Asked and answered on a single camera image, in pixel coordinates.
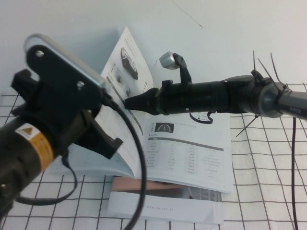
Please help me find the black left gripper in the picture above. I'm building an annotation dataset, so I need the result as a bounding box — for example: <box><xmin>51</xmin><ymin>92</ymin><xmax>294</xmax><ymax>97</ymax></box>
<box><xmin>10</xmin><ymin>69</ymin><xmax>125</xmax><ymax>161</ymax></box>

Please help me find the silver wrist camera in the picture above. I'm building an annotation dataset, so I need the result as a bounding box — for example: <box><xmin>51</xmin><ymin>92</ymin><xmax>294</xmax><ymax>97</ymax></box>
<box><xmin>24</xmin><ymin>33</ymin><xmax>107</xmax><ymax>91</ymax></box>
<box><xmin>159</xmin><ymin>51</ymin><xmax>179</xmax><ymax>70</ymax></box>

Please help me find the black right camera bracket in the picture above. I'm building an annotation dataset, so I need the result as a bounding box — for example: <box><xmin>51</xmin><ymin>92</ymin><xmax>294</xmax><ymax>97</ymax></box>
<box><xmin>173</xmin><ymin>54</ymin><xmax>192</xmax><ymax>86</ymax></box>

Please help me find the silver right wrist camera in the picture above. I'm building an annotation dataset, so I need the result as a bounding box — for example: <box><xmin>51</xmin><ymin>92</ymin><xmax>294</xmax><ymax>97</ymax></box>
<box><xmin>159</xmin><ymin>51</ymin><xmax>179</xmax><ymax>70</ymax></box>

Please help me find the black zip tie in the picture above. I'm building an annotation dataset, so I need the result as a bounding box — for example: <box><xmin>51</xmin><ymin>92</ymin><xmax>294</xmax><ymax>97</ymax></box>
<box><xmin>258</xmin><ymin>57</ymin><xmax>280</xmax><ymax>84</ymax></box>
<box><xmin>236</xmin><ymin>114</ymin><xmax>261</xmax><ymax>138</ymax></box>
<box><xmin>251</xmin><ymin>50</ymin><xmax>258</xmax><ymax>80</ymax></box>
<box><xmin>270</xmin><ymin>52</ymin><xmax>288</xmax><ymax>92</ymax></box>

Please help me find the white black-grid tablecloth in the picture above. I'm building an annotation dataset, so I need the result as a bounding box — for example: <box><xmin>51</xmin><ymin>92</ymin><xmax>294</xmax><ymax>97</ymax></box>
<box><xmin>0</xmin><ymin>82</ymin><xmax>307</xmax><ymax>230</ymax></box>

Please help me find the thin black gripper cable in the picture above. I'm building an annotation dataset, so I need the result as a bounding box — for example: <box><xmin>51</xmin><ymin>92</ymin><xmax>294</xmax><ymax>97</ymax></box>
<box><xmin>16</xmin><ymin>154</ymin><xmax>79</xmax><ymax>207</ymax></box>
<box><xmin>189</xmin><ymin>110</ymin><xmax>214</xmax><ymax>125</ymax></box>

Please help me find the black left camera bracket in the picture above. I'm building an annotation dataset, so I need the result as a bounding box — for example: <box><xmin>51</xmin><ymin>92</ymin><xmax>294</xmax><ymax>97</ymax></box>
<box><xmin>25</xmin><ymin>44</ymin><xmax>103</xmax><ymax>110</ymax></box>

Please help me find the closed white brochure book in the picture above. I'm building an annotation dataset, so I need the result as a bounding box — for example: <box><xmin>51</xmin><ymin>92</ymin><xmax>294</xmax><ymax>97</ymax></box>
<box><xmin>107</xmin><ymin>176</ymin><xmax>224</xmax><ymax>226</ymax></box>

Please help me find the black camera bracket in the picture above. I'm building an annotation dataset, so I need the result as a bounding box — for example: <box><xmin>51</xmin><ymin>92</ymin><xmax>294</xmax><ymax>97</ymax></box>
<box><xmin>25</xmin><ymin>44</ymin><xmax>103</xmax><ymax>110</ymax></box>
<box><xmin>173</xmin><ymin>54</ymin><xmax>192</xmax><ymax>86</ymax></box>

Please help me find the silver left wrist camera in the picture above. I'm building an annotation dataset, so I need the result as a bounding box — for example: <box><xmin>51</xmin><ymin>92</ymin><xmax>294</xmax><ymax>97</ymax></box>
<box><xmin>24</xmin><ymin>33</ymin><xmax>107</xmax><ymax>91</ymax></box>

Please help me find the white product catalogue book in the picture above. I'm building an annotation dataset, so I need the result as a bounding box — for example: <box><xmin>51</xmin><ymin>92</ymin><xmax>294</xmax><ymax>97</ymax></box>
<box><xmin>45</xmin><ymin>25</ymin><xmax>234</xmax><ymax>195</ymax></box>

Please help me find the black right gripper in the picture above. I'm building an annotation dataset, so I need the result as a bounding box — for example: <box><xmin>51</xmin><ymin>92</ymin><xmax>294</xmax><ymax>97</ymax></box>
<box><xmin>124</xmin><ymin>80</ymin><xmax>192</xmax><ymax>116</ymax></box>

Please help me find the thin black right gripper cable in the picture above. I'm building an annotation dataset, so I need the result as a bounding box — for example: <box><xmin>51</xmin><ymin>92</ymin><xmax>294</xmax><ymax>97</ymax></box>
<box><xmin>189</xmin><ymin>110</ymin><xmax>214</xmax><ymax>125</ymax></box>

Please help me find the thin black left gripper cable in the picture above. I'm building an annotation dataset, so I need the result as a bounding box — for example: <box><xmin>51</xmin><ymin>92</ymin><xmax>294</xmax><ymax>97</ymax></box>
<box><xmin>16</xmin><ymin>154</ymin><xmax>79</xmax><ymax>207</ymax></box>

